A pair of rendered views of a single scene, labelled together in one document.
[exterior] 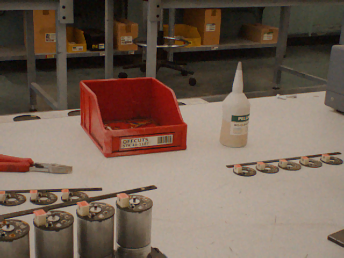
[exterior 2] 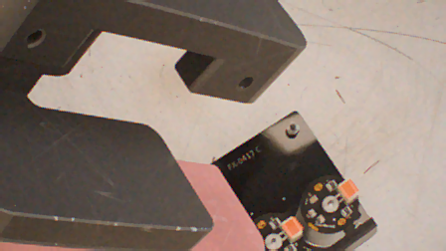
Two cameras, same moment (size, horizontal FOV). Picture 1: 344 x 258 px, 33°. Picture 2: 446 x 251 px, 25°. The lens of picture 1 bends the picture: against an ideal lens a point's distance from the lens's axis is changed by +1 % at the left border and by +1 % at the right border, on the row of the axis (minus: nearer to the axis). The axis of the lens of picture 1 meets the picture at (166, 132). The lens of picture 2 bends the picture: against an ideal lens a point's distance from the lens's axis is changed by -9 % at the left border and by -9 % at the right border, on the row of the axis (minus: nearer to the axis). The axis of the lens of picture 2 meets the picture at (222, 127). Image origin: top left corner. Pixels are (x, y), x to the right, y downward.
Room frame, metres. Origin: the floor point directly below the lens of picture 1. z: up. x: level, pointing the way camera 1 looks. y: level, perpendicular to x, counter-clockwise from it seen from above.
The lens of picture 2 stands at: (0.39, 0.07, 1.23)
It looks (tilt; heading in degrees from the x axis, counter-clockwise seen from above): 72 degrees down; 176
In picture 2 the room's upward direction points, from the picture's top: 1 degrees clockwise
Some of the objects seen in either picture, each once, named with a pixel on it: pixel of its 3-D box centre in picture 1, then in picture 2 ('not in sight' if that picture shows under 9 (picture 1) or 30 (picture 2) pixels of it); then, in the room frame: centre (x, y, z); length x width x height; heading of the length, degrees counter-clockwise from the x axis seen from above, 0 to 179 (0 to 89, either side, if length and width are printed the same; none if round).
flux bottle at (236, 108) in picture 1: (236, 103); not in sight; (0.65, -0.08, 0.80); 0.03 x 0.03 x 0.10
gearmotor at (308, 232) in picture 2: not in sight; (324, 217); (0.29, 0.12, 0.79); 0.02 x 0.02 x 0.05
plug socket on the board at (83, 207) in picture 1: (84, 208); not in sight; (0.33, 0.05, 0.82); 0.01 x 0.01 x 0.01; 31
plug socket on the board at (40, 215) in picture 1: (41, 216); not in sight; (0.32, 0.07, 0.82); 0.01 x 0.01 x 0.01; 31
